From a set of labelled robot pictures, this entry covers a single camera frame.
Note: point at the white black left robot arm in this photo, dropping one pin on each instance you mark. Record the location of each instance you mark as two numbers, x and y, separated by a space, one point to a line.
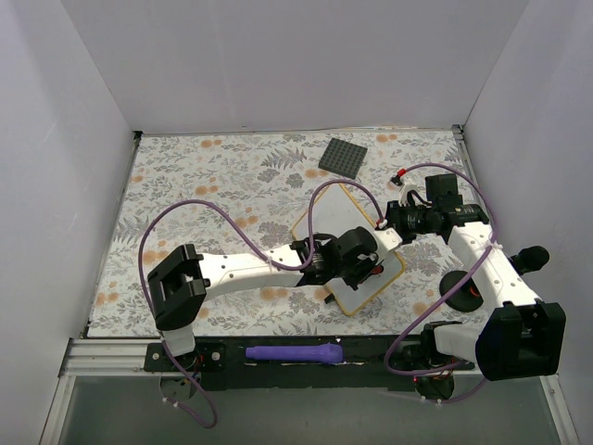
182 282

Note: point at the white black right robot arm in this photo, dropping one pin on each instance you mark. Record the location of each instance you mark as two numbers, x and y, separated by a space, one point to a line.
523 334

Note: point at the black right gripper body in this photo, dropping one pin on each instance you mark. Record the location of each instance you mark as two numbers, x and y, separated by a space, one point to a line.
398 220

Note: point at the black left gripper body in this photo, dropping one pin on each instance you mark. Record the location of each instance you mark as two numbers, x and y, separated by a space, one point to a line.
358 270

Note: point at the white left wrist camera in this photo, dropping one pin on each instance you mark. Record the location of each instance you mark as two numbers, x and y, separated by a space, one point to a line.
387 239

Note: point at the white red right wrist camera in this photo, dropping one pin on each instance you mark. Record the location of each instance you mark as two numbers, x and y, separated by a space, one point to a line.
405 188

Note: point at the aluminium frame rail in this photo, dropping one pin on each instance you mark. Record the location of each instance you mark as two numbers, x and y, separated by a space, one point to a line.
105 357

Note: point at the dark grey studded baseplate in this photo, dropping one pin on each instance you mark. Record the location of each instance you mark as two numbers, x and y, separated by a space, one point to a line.
343 158

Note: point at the purple marker pen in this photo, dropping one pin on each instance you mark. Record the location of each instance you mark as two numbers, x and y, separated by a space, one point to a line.
326 353

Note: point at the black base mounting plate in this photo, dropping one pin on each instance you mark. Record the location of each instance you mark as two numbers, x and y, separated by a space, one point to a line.
220 363

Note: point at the yellow framed small whiteboard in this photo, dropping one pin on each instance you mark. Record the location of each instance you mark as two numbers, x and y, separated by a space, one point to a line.
342 230

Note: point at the black round stand base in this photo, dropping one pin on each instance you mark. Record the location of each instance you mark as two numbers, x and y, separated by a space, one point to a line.
467 298

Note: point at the floral patterned table mat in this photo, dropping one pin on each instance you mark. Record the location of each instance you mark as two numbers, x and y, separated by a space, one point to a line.
220 191

